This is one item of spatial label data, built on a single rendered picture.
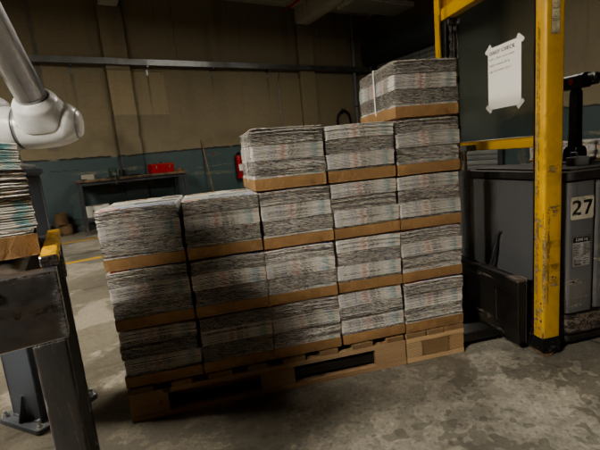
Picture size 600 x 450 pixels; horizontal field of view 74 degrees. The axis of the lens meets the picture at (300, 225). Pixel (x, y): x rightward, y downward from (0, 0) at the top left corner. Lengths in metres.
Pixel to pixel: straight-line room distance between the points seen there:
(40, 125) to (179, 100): 6.86
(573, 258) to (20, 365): 2.30
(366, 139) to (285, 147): 0.33
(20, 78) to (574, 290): 2.29
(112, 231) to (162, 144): 6.81
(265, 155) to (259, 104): 7.57
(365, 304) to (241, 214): 0.65
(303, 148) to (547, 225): 1.04
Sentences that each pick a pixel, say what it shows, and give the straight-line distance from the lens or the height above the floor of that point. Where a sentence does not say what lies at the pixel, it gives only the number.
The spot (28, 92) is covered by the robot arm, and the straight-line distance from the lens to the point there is 1.70.
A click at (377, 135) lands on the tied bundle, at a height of 1.01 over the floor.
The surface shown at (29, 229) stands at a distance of 0.95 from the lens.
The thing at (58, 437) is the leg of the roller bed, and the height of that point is 0.51.
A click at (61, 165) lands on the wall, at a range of 8.12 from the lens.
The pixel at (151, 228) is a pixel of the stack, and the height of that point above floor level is 0.75.
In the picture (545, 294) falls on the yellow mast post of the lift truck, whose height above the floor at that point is 0.29.
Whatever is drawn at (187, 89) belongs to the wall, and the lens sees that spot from 8.60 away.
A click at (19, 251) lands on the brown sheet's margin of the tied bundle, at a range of 0.95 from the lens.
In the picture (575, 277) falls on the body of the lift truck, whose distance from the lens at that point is 2.12.
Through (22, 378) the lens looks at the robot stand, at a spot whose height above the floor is 0.20.
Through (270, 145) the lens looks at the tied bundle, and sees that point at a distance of 1.54.
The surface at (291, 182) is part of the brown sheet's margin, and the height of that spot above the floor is 0.86.
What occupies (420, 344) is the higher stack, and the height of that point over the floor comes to 0.08.
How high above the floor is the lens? 0.95
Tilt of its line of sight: 10 degrees down
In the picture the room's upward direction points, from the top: 5 degrees counter-clockwise
